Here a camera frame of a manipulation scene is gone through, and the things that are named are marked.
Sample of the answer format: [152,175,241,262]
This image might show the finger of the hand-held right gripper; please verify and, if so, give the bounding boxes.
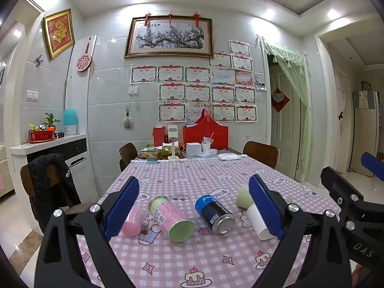
[320,167,365,216]
[361,152,384,182]

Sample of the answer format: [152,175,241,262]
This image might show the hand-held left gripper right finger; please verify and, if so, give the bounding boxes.
[248,173,353,288]

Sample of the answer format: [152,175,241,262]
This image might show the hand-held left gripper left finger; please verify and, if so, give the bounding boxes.
[35,176,140,288]

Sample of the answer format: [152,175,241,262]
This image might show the pink cup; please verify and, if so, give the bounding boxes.
[121,205,146,236]

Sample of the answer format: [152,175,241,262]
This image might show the pale green cup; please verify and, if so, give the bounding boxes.
[236,184,255,210]

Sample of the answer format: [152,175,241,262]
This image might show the white cup with straws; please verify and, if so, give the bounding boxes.
[202,133,215,153]

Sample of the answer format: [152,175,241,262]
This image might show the person's right hand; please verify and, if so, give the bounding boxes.
[352,262,368,288]

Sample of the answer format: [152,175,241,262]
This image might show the white refrigerator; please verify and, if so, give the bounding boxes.
[349,90,380,177]

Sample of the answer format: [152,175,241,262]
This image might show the green and pink can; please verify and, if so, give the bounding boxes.
[148,196,195,243]

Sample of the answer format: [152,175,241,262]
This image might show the blue and black can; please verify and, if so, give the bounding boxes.
[195,194,236,235]

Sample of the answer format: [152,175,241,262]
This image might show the food container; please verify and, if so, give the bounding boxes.
[139,145,159,159]

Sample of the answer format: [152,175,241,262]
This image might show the white door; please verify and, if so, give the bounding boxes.
[268,63,302,180]

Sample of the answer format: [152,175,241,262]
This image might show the pink checked tablecloth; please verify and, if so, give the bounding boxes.
[76,153,342,288]

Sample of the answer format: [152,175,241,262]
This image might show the black padded jacket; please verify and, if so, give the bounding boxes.
[28,154,81,234]

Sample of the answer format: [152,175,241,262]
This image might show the small red gift bag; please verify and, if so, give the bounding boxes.
[153,127,165,146]

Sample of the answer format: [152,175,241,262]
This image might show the large red gift bag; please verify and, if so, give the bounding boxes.
[183,108,229,154]

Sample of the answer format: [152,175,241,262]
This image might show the white hanging mitt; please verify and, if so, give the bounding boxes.
[123,108,134,129]

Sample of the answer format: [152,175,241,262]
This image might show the white desk lamp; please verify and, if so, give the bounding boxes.
[167,124,181,162]

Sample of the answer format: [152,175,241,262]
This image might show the white box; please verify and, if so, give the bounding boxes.
[186,142,202,157]

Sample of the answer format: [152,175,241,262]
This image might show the red diamond door decoration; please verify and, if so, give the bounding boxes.
[271,88,290,113]

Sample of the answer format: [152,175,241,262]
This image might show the teal humidifier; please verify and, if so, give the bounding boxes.
[63,108,79,135]

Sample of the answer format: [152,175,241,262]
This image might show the white side cabinet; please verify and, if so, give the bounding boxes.
[10,134,89,198]

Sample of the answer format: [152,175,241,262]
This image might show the red tray with items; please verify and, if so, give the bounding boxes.
[28,130,56,144]

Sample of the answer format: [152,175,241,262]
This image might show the small potted plant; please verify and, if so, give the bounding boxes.
[44,112,60,131]

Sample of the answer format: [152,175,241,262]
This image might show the green lace curtain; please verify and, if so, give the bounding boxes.
[256,34,309,183]

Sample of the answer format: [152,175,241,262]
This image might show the beige sofa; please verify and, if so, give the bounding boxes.
[0,144,16,198]

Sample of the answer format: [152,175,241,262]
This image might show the pink paddle ornament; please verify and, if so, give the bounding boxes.
[76,37,94,73]

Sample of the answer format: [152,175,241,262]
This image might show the framed blossom painting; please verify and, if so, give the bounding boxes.
[124,16,214,59]

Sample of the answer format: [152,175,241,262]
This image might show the gold framed red picture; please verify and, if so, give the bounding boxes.
[42,8,75,60]

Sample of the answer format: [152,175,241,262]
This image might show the group of wall certificates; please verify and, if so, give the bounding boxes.
[130,40,259,123]

